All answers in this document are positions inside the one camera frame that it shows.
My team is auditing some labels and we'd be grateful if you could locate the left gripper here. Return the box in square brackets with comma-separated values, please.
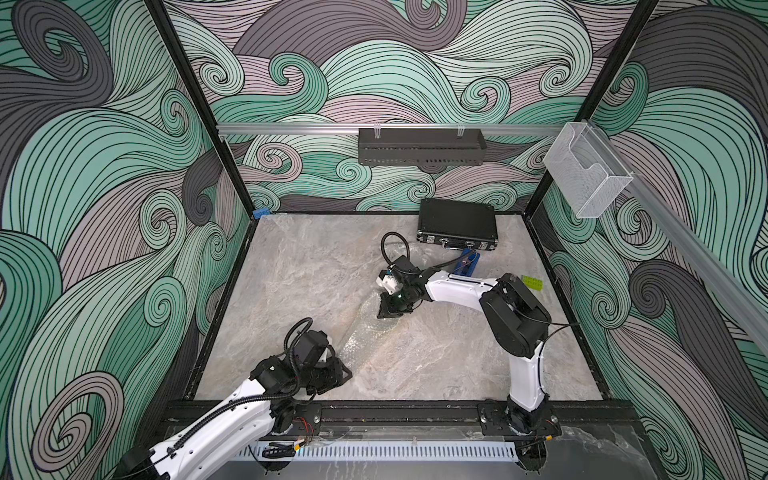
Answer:
[297, 356, 353, 394]

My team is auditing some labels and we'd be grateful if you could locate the yellow patterned ceramic bowl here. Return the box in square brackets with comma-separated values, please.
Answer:
[357, 295, 399, 332]

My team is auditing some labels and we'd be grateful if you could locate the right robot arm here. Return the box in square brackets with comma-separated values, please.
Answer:
[377, 256, 552, 434]

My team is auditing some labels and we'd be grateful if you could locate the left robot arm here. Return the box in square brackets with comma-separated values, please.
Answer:
[111, 318, 352, 479]

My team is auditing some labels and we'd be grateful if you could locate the blue tape dispenser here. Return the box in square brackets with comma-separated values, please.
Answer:
[452, 249, 480, 277]

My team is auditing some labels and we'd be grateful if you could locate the black hard case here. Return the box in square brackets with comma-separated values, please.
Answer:
[416, 198, 499, 251]

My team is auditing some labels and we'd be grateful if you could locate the green sticky note pad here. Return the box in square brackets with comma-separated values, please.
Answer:
[521, 275, 543, 291]

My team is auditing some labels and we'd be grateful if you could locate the blue corner clip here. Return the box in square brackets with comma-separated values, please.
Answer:
[252, 208, 271, 220]

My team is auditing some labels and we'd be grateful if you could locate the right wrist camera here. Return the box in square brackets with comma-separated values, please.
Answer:
[376, 270, 401, 295]

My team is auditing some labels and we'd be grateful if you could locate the white slotted cable duct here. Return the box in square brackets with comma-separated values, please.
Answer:
[277, 441, 518, 463]

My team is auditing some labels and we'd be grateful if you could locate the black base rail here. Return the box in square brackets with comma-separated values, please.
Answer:
[167, 398, 637, 436]

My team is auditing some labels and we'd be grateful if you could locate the black perforated wall tray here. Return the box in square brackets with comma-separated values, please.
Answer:
[357, 129, 488, 168]

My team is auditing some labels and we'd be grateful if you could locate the clear acrylic wall holder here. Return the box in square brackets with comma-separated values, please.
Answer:
[544, 121, 633, 219]

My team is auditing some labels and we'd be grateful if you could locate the aluminium rail back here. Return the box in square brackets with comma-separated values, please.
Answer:
[216, 122, 564, 137]

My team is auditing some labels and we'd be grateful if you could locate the aluminium rail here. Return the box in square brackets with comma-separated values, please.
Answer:
[216, 122, 564, 137]
[594, 127, 767, 351]

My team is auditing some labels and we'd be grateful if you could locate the aluminium rail right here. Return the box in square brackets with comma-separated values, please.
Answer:
[594, 127, 767, 351]

